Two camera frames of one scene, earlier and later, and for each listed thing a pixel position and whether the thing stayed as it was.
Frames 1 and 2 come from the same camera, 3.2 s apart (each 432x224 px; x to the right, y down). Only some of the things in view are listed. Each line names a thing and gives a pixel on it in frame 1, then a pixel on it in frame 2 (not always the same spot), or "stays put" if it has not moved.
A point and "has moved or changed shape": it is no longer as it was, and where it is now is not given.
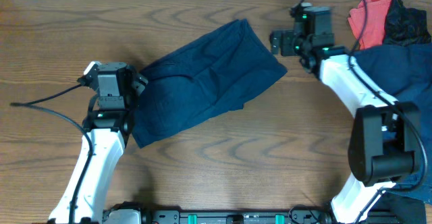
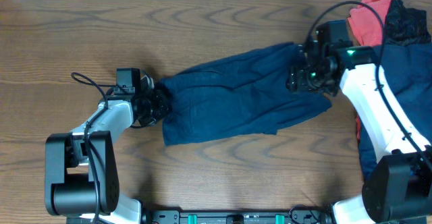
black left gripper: (135, 80) to (164, 107)
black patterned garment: (405, 26) stays put
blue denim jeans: (403, 71) stays put
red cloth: (377, 9) stays put
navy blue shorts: (209, 77) has moved or changed shape
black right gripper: (287, 36) to (297, 77)
